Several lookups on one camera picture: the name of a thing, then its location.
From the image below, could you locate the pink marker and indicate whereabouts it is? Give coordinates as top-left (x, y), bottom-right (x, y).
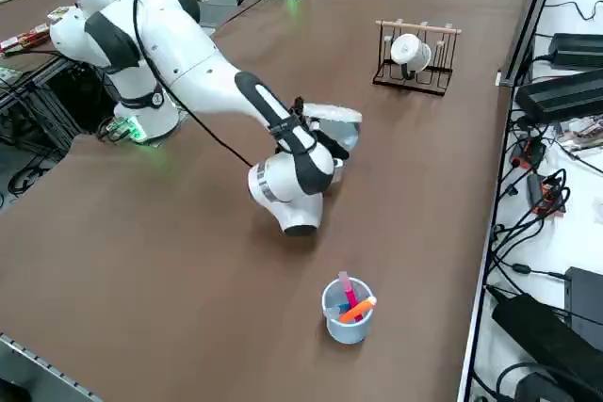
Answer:
top-left (338, 270), bottom-right (361, 312)

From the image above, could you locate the light blue pen cup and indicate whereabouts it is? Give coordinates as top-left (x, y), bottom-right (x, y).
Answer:
top-left (320, 277), bottom-right (376, 346)

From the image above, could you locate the black wire cup rack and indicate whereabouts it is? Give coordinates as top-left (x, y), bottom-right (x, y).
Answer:
top-left (372, 19), bottom-right (463, 98)

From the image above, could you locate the white plate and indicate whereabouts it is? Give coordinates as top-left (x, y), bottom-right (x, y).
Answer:
top-left (300, 101), bottom-right (365, 127)

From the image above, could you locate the aluminium table rail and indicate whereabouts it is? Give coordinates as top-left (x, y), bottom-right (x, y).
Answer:
top-left (497, 0), bottom-right (567, 88)
top-left (0, 332), bottom-right (104, 402)

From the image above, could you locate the black box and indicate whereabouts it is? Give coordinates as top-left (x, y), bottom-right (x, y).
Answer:
top-left (564, 265), bottom-right (603, 343)

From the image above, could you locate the orange black connector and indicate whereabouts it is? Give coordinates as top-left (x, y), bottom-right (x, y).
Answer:
top-left (510, 137), bottom-right (548, 169)
top-left (530, 174), bottom-right (570, 218)

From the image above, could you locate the red snack packet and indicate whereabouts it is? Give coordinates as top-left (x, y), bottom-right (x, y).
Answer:
top-left (0, 26), bottom-right (54, 54)

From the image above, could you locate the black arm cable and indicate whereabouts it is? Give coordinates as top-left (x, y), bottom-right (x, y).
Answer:
top-left (131, 0), bottom-right (253, 169)

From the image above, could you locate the white mug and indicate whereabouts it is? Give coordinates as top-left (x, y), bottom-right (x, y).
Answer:
top-left (389, 33), bottom-right (432, 74)

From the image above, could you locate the black power brick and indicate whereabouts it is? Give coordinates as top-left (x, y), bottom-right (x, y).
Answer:
top-left (547, 32), bottom-right (603, 70)

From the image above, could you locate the orange marker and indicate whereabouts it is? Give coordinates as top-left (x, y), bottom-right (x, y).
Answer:
top-left (338, 295), bottom-right (379, 325)

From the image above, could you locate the blue plate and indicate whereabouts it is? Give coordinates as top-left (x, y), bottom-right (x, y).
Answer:
top-left (320, 120), bottom-right (364, 152)

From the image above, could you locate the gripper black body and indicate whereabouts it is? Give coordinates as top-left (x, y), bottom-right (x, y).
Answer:
top-left (313, 127), bottom-right (351, 163)

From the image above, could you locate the black power adapter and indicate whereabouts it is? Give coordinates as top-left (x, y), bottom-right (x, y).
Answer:
top-left (491, 292), bottom-right (603, 390)

